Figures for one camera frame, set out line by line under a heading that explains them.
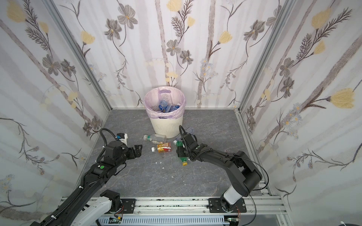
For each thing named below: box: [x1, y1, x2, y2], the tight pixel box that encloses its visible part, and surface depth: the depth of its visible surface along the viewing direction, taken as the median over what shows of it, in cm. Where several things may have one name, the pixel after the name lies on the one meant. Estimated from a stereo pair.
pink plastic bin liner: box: [143, 86, 187, 120], surface depth 95 cm
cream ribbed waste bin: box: [149, 116, 184, 139], surface depth 92 cm
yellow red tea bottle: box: [157, 141, 172, 154], surface depth 93 cm
